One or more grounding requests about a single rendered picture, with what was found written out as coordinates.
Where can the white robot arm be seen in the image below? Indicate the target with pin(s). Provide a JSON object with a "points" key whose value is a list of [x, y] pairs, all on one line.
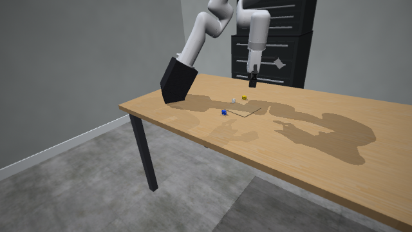
{"points": [[258, 23]]}

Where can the tan square mat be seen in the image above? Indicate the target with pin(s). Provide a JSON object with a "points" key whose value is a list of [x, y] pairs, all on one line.
{"points": [[242, 109]]}

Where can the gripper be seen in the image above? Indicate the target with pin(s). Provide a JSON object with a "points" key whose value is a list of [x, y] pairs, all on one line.
{"points": [[253, 66]]}

